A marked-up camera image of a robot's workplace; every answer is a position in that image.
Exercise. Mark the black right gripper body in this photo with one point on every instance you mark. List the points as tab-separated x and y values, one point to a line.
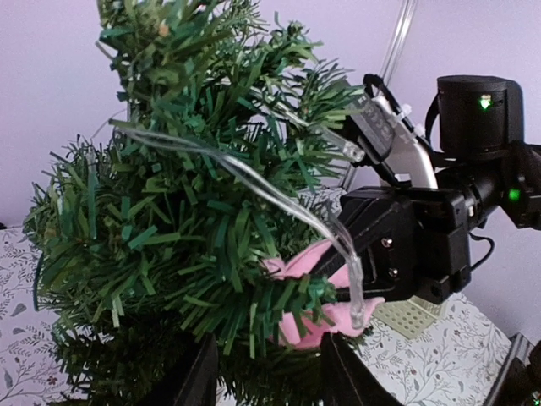
475	127

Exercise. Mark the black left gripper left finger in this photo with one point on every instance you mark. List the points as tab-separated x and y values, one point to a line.
192	380

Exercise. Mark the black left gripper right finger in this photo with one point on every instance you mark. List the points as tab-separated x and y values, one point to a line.
345	379

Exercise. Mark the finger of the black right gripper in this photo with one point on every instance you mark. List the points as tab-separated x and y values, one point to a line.
361	226
390	291

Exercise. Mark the clear string light garland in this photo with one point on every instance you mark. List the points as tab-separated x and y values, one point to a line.
251	179

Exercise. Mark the small green christmas tree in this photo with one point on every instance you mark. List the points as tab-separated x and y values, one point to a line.
144	250

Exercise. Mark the cream perforated plastic basket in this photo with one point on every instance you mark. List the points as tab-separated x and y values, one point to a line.
410	318

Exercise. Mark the floral patterned table mat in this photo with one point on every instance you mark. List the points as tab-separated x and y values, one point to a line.
455	361

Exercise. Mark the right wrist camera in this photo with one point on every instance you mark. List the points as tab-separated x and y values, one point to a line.
389	142

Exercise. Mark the right aluminium frame post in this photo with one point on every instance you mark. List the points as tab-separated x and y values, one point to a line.
398	39

